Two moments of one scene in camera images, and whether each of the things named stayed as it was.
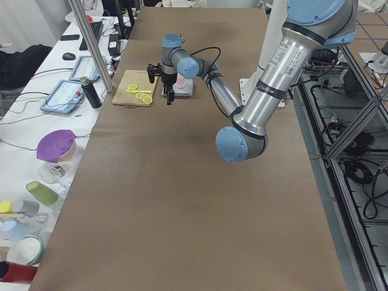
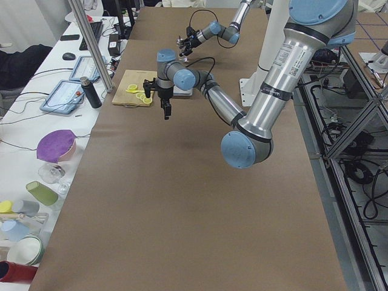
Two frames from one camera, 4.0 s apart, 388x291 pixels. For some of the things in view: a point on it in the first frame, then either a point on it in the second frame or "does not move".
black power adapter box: x=113 y=45 does not move
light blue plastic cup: x=13 y=230 does not move
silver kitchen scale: x=187 y=91 does not move
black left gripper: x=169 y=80 → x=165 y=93
